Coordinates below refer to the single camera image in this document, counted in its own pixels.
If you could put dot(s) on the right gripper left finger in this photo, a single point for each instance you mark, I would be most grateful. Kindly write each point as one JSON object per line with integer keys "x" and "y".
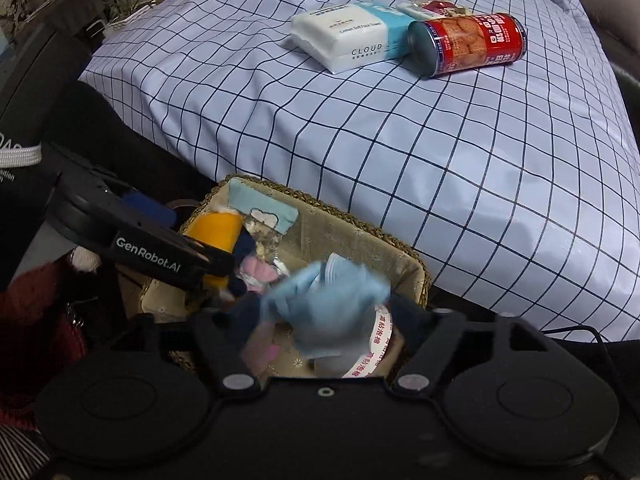
{"x": 216, "y": 352}

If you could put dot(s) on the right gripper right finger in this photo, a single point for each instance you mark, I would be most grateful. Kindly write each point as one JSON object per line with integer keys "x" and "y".
{"x": 431, "y": 337}

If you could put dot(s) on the yellow and navy soft toy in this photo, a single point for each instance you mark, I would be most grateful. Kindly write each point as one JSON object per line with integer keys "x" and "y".
{"x": 224, "y": 230}

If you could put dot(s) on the blue face mask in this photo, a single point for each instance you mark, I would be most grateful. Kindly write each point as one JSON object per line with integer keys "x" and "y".
{"x": 330, "y": 306}

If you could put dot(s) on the white tape roll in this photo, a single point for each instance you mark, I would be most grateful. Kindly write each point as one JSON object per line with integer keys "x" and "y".
{"x": 347, "y": 364}

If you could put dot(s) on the woven fabric-lined basket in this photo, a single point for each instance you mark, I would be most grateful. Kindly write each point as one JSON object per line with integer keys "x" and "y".
{"x": 319, "y": 230}

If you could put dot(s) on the checkered white tablecloth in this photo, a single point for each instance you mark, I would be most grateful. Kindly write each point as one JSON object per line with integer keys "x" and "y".
{"x": 518, "y": 184}

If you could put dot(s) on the cotton face towel pack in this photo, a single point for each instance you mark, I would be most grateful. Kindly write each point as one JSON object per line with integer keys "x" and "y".
{"x": 352, "y": 35}

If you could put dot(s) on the red biscuit tin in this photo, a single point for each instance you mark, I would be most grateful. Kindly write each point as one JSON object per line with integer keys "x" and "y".
{"x": 450, "y": 45}

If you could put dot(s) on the small white tissue pack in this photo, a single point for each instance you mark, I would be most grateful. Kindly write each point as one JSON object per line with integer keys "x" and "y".
{"x": 415, "y": 9}

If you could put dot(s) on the red polka dot snack packet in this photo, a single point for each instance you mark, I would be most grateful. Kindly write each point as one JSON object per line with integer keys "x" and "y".
{"x": 436, "y": 9}

